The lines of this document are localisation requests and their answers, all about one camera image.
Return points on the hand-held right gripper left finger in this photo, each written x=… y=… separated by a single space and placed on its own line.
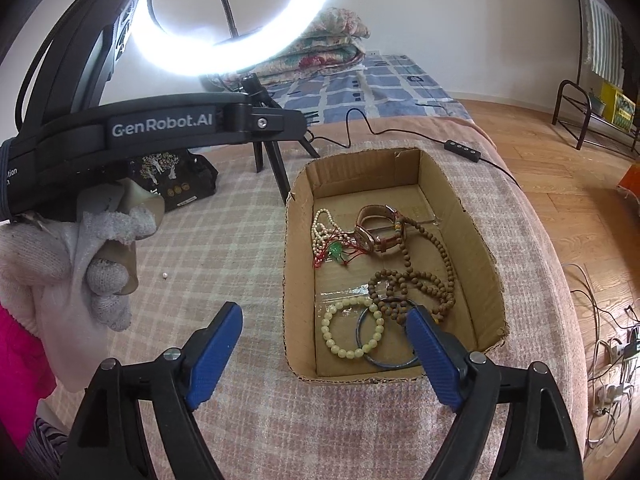
x=215 y=360

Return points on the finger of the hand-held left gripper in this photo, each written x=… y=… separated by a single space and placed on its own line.
x=280 y=122

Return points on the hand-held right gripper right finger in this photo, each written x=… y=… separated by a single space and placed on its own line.
x=435 y=360

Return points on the dark thin bangle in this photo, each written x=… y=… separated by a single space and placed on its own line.
x=387 y=365

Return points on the cardboard box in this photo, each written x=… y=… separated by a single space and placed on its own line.
x=450 y=200

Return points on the person's left hand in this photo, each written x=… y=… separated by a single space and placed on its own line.
x=45 y=285

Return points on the black mini tripod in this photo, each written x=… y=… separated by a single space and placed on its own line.
x=272 y=160

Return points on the folded floral quilt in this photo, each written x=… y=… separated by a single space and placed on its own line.
x=325 y=50

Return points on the black printed snack bag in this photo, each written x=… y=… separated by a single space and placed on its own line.
x=195 y=180

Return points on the blue patterned bed sheet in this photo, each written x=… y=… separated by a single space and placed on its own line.
x=390 y=85

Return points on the dark striped cloth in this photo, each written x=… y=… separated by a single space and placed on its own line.
x=45 y=452

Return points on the power strip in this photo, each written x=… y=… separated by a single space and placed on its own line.
x=631 y=355

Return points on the orange patterned box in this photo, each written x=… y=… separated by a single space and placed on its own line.
x=631 y=180

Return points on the black metal clothes rack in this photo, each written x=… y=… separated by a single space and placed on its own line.
x=578 y=35

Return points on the yellow carton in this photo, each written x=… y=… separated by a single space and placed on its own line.
x=617 y=107

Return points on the striped hanging cloth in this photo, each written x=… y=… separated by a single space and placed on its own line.
x=602 y=35

